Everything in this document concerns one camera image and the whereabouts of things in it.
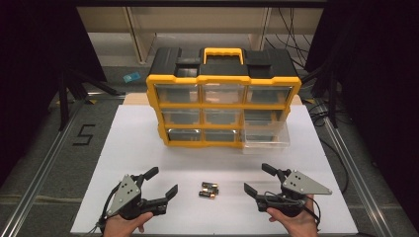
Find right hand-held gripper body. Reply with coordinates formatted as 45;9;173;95
255;169;333;218

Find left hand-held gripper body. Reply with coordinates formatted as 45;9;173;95
105;174;169;221

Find clear plastic organizer drawer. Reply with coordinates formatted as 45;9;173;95
241;119;292;155

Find person's left hand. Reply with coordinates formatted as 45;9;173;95
102;211;155;237

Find person's right hand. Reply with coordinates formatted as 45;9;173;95
266;194;320;237

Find white table sheet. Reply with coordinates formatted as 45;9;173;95
70;104;359;235

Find grid of clear drawers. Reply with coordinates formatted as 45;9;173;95
154;83;293;143

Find black stand legs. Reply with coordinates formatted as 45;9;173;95
300;63;341;130
56;67;126;132

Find small blue card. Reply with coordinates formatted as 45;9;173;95
123;71;142;84

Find yellow black drawer organizer cabinet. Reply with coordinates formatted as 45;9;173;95
145;46;302;149

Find black curtain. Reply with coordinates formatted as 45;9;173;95
0;0;108;187
304;0;419;231

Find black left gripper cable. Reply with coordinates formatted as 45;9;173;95
88;182;123;237

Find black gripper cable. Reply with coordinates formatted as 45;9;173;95
305;196;322;229
88;182;123;237

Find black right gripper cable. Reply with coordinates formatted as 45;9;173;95
305;196;322;229

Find black floor cable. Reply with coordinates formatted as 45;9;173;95
308;101;350;196

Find metal floor rail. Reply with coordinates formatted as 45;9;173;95
321;116;395;237
0;95;91;237

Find white shelf frame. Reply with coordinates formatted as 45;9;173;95
76;6;325;65

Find bundle of black hanging cables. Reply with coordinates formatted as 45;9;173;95
265;7;318;71

